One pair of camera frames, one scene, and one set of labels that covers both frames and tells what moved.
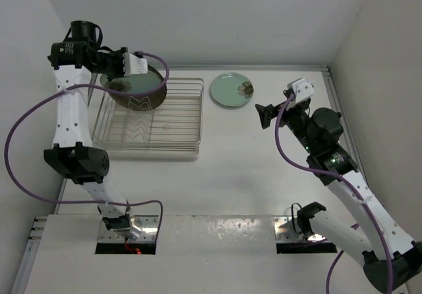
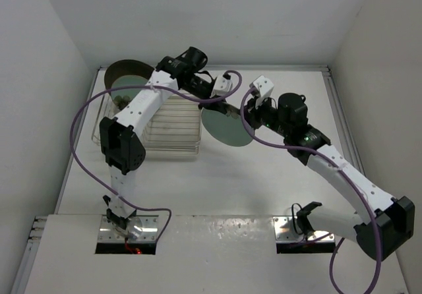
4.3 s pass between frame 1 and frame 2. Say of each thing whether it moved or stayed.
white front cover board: stayed
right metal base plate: stayed
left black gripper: moved
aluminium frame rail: stayed
